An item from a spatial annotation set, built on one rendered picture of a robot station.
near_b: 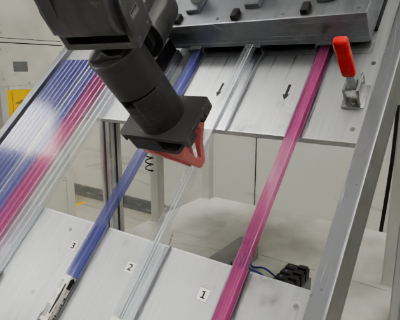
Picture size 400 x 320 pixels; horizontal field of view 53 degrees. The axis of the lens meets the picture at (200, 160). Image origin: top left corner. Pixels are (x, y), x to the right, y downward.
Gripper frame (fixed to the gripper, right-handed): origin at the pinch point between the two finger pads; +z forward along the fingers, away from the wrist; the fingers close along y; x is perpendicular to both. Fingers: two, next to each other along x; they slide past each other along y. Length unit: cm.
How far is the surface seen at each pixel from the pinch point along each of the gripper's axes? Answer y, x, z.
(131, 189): 186, -68, 179
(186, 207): 46, -18, 65
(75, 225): 15.6, 12.8, 1.7
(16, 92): 294, -103, 112
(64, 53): 47, -22, 0
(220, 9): 5.5, -25.4, -4.4
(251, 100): -3.1, -12.2, 1.6
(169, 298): -4.3, 17.3, 1.7
